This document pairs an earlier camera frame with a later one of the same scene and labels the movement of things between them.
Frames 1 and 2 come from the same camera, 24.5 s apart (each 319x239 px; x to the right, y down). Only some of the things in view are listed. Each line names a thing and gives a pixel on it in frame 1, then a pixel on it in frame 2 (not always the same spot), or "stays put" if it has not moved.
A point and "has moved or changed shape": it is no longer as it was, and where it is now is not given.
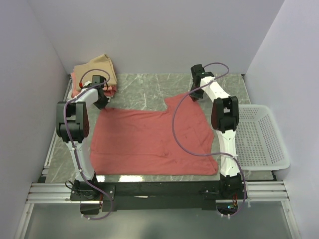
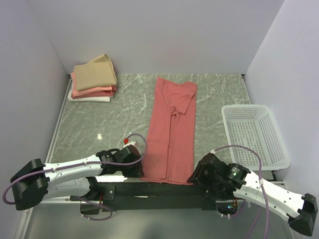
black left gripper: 103,104 → 137,171
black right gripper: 195,96 → 197,175
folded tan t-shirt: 100,65 stays put
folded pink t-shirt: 109,90 stays put
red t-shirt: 178,141 has moved or changed shape
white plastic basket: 259,145 stays put
